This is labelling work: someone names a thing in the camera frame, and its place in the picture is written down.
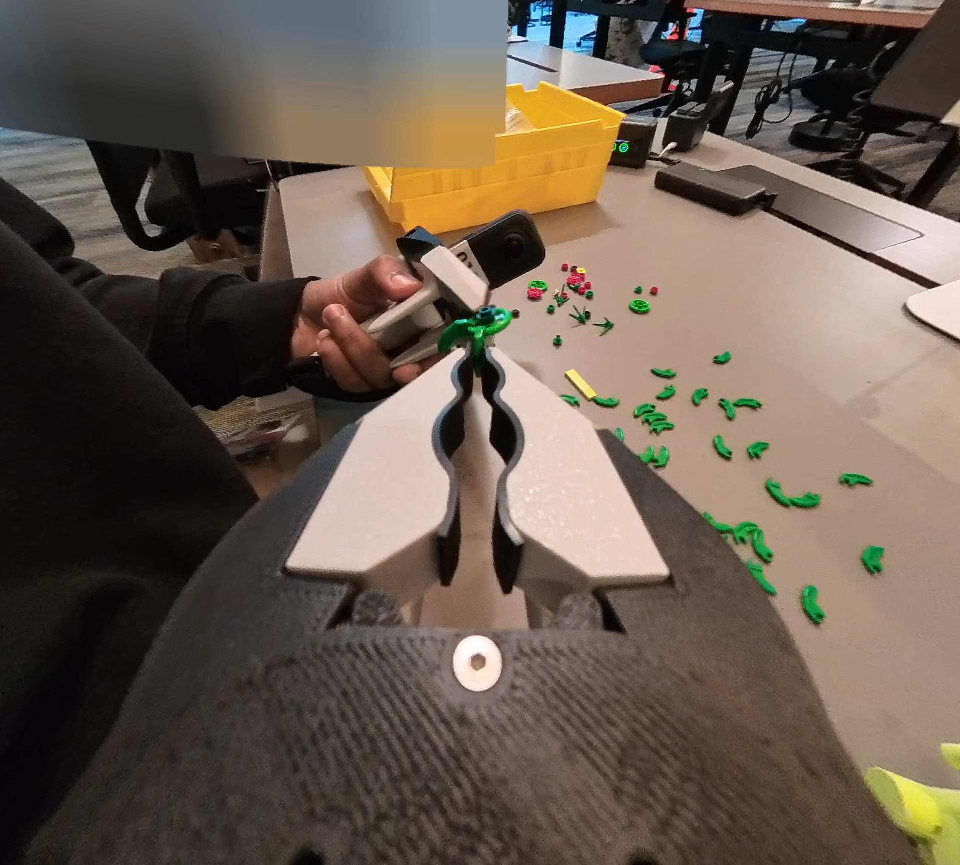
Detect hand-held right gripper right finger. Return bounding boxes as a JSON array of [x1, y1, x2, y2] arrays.
[[478, 347, 671, 628]]

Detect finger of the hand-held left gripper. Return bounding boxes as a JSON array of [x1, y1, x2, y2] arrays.
[[416, 246, 494, 316]]

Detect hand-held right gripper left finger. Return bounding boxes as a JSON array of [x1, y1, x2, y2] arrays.
[[285, 353, 483, 611]]

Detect green wheel stem piece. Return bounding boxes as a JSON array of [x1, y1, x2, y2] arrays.
[[438, 306, 516, 379]]

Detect person's left forearm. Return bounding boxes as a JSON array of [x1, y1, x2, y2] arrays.
[[157, 265, 312, 410]]

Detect person's left hand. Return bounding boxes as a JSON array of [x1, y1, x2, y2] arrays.
[[291, 253, 426, 395]]

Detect stacked yellow plastic bins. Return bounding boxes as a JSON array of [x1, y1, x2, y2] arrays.
[[363, 81, 627, 230]]

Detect pile of small flower pieces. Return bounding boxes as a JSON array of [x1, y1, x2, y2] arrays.
[[525, 263, 620, 350]]

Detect black charger with green lights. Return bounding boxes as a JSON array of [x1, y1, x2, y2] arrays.
[[609, 115, 661, 170]]

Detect black power bank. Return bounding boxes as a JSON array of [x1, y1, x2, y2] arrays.
[[654, 163, 775, 217]]

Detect black power adapter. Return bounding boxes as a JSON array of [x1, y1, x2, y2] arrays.
[[666, 101, 727, 154]]

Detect scattered green leaf pieces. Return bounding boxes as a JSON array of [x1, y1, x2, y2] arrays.
[[558, 351, 886, 626]]

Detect person's black jacket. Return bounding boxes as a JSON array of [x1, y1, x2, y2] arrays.
[[0, 178, 260, 865]]

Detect black office chair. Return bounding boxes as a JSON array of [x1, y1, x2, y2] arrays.
[[86, 141, 279, 253]]

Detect wooden background desk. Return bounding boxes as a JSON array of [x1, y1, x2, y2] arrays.
[[686, 0, 954, 139]]

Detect white flat device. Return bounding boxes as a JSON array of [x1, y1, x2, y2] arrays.
[[905, 280, 960, 343]]

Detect lime green toy pot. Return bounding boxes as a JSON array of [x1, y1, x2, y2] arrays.
[[864, 743, 960, 865]]

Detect black desk cable lid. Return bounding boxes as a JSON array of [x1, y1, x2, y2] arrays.
[[738, 163, 925, 256]]

